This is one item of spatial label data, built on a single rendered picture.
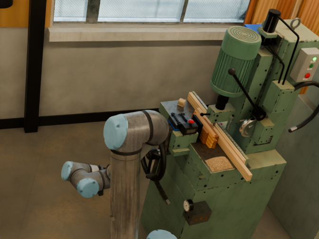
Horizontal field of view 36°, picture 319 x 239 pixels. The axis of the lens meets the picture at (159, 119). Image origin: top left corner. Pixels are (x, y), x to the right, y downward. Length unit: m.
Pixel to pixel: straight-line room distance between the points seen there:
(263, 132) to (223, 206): 0.53
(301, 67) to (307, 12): 1.62
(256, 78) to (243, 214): 0.90
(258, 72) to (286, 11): 1.65
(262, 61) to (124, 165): 1.00
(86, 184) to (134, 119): 0.57
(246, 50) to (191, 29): 1.55
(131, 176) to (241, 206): 1.26
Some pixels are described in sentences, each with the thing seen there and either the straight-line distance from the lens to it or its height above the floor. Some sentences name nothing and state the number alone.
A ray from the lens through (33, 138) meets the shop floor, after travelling 3.84.
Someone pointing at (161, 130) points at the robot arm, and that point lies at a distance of 1.78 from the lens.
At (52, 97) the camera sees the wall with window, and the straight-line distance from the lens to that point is 3.82.
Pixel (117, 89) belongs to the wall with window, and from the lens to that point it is 3.94.
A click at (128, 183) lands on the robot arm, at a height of 1.22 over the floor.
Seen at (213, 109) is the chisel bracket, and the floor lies 1.07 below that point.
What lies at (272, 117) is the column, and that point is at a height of 1.05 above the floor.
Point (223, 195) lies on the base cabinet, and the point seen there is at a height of 0.63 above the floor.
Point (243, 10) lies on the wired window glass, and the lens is 4.13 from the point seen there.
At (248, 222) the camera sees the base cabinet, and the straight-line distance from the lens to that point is 3.13.
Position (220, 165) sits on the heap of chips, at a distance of 2.48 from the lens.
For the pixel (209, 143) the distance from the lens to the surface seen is 2.58.
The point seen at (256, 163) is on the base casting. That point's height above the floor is 0.80.
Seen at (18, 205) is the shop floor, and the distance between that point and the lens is 3.35.
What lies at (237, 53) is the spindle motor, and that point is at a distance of 2.35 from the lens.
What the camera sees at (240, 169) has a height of 0.92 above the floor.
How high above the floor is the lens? 2.47
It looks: 36 degrees down
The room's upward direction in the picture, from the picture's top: 14 degrees clockwise
